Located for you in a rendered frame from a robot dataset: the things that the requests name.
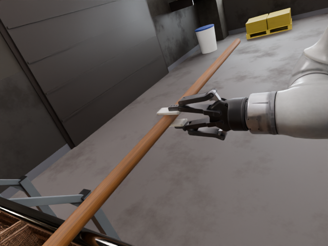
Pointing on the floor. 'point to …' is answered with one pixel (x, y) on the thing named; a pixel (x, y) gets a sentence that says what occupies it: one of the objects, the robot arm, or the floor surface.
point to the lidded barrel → (206, 38)
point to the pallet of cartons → (269, 23)
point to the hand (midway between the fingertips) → (172, 116)
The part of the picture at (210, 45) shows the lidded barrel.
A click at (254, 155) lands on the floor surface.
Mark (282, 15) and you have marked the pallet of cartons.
